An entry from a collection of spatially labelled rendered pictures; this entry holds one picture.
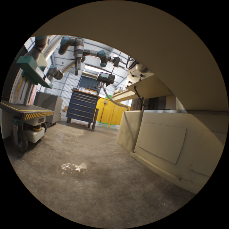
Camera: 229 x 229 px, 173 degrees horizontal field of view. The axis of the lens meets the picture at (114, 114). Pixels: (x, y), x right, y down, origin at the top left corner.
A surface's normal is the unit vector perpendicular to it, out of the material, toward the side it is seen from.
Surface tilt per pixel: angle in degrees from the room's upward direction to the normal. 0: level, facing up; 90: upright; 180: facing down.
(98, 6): 180
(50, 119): 90
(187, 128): 90
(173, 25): 180
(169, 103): 90
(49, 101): 90
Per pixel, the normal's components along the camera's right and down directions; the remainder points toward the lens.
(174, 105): -0.88, -0.23
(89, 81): 0.36, 0.02
